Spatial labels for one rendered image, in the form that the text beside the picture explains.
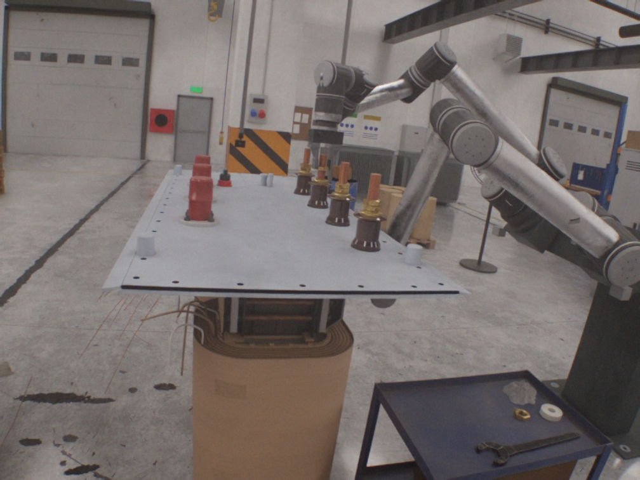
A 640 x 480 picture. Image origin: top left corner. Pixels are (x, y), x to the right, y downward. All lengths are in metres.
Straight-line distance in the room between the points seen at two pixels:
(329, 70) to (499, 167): 0.69
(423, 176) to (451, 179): 9.58
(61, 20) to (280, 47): 10.17
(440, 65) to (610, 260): 1.24
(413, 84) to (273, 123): 4.33
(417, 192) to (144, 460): 1.83
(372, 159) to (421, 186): 8.43
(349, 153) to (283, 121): 3.69
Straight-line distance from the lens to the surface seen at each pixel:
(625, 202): 6.08
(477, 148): 1.48
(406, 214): 1.81
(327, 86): 1.66
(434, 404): 1.49
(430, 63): 2.39
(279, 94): 6.59
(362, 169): 10.20
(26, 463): 2.55
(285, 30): 6.71
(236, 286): 0.86
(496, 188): 2.65
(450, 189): 11.39
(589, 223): 1.82
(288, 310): 1.29
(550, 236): 2.88
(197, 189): 1.28
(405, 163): 10.90
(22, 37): 16.01
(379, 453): 2.60
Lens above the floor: 1.69
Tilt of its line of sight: 14 degrees down
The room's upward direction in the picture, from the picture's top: 6 degrees clockwise
